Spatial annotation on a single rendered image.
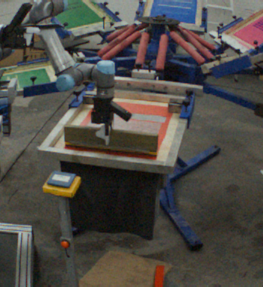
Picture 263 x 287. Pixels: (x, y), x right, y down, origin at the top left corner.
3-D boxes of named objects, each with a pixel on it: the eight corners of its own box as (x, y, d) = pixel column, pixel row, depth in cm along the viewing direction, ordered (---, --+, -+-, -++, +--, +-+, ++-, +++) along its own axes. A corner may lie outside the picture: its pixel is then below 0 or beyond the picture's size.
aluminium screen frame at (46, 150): (172, 174, 212) (173, 166, 210) (38, 157, 223) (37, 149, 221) (192, 104, 281) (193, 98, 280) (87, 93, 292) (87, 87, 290)
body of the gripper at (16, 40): (36, 45, 150) (8, 45, 154) (39, 22, 148) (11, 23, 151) (24, 49, 143) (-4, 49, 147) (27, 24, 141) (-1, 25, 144)
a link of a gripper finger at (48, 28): (60, 39, 153) (33, 40, 151) (62, 22, 151) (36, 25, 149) (61, 39, 150) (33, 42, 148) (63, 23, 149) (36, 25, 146)
